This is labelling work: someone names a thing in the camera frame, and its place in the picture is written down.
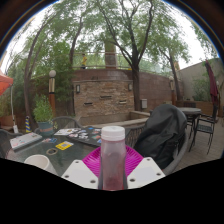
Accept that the grey laptop with stickers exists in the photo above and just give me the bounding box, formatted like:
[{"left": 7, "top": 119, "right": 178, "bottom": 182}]
[{"left": 9, "top": 131, "right": 44, "bottom": 151}]

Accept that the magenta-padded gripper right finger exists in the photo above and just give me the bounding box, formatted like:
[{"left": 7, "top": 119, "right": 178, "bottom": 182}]
[{"left": 124, "top": 145, "right": 166, "bottom": 190}]

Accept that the tall dark-trunked tree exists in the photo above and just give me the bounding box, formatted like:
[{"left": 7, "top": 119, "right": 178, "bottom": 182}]
[{"left": 89, "top": 0, "right": 188, "bottom": 113}]

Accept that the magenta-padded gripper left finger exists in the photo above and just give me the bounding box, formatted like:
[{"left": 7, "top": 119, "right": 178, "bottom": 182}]
[{"left": 61, "top": 146, "right": 103, "bottom": 190}]

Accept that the person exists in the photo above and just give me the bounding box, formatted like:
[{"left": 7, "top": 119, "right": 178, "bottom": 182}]
[{"left": 80, "top": 53, "right": 88, "bottom": 70}]

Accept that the clear bottle with white cap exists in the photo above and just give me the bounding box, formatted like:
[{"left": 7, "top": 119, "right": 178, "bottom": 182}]
[{"left": 99, "top": 125, "right": 128, "bottom": 192}]

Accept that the white textured mug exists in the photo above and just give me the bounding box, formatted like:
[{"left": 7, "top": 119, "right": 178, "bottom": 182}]
[{"left": 23, "top": 154, "right": 58, "bottom": 176}]

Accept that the green plant in blue pot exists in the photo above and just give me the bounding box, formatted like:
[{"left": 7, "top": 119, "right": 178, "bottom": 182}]
[{"left": 32, "top": 94, "right": 55, "bottom": 137}]

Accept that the tall leaning tree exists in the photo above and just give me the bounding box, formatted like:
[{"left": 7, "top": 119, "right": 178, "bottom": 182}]
[{"left": 13, "top": 9, "right": 84, "bottom": 131}]

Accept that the round dark patio table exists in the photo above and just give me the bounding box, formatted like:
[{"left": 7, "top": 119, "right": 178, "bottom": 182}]
[{"left": 176, "top": 106, "right": 203, "bottom": 128}]

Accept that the dark grey backpack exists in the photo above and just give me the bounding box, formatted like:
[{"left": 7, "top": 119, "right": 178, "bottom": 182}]
[{"left": 133, "top": 103, "right": 188, "bottom": 170}]

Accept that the white paper booklet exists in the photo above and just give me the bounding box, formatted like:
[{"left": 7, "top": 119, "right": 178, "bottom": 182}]
[{"left": 53, "top": 127, "right": 81, "bottom": 136}]

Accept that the yellow card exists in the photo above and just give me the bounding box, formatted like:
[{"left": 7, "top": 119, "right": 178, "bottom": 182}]
[{"left": 55, "top": 140, "right": 75, "bottom": 151}]

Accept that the blue yellow striped cone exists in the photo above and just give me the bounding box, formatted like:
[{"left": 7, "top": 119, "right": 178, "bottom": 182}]
[{"left": 24, "top": 115, "right": 33, "bottom": 134}]

